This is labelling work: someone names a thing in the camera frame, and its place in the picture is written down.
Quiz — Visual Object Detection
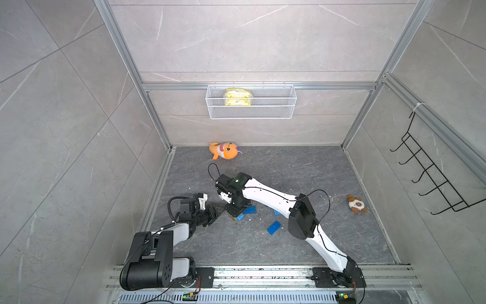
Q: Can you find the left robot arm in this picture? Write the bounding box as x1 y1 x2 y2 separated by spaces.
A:
119 193 220 291

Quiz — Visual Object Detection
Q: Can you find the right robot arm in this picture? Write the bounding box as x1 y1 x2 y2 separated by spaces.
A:
214 172 367 288

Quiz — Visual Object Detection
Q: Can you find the blue small lego brick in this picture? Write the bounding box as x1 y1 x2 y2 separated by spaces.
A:
243 206 257 214

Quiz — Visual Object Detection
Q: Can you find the blue lego brick front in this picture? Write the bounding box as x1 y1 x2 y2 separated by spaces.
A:
267 221 282 236

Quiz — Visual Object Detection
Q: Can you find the orange plush fish toy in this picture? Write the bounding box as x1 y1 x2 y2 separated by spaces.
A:
209 142 241 160

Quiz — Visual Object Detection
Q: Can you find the brown white plush toy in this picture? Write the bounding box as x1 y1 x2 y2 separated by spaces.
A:
348 195 368 214

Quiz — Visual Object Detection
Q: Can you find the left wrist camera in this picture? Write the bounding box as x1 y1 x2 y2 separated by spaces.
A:
195 193 208 210

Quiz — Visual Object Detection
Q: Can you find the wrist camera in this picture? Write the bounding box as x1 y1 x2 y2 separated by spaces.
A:
218 190 232 204
195 193 208 210

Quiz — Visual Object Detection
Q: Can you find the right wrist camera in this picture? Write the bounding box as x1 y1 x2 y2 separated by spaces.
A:
218 190 232 204

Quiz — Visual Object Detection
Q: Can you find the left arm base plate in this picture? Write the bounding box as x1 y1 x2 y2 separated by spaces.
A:
162 267 216 289

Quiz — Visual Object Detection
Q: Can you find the aluminium mounting rail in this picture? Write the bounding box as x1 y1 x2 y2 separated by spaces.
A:
106 264 422 292

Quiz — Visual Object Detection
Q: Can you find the white wire mesh basket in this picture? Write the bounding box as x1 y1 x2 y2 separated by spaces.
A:
205 84 297 120

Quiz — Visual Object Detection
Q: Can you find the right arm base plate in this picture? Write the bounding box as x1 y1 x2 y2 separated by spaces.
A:
311 267 367 288

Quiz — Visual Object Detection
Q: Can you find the black wire hook rack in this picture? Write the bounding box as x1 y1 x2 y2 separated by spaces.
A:
389 112 485 215

